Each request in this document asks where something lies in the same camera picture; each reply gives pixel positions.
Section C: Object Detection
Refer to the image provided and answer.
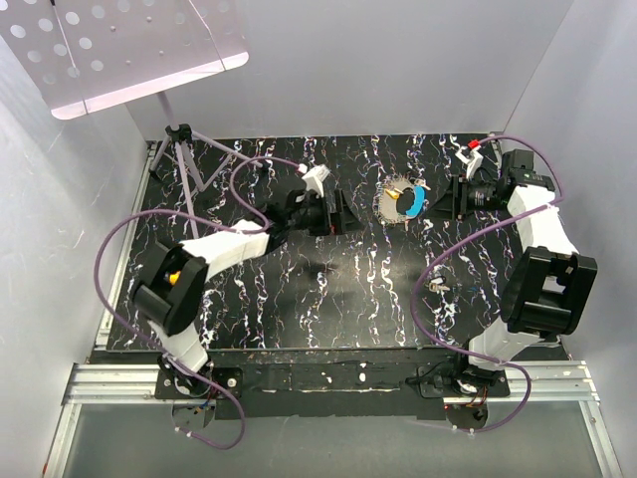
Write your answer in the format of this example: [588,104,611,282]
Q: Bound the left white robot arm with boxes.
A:
[130,189,362,398]

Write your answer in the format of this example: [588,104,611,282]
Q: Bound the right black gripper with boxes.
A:
[421,173,505,222]

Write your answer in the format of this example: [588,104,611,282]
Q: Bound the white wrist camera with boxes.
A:
[455,139,484,180]
[298,164,330,197]

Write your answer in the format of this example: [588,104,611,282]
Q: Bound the silver key with green tag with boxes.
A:
[428,277,451,293]

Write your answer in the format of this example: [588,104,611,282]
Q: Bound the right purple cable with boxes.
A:
[410,134,565,433]

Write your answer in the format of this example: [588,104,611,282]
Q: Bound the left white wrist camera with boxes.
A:
[298,164,330,197]

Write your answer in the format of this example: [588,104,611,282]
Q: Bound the yellow key tag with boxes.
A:
[384,188,402,200]

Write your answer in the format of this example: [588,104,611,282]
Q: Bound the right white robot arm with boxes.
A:
[428,149,597,396]

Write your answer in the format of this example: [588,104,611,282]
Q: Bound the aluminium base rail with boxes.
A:
[45,133,620,477]

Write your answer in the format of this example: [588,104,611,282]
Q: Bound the perforated music stand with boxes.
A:
[1,1,250,212]

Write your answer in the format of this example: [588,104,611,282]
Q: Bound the colourful toy blocks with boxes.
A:
[168,272,180,286]

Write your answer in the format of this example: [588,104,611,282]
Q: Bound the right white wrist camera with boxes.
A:
[455,139,484,180]

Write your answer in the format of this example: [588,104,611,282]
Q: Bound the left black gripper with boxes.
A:
[287,188,364,236]

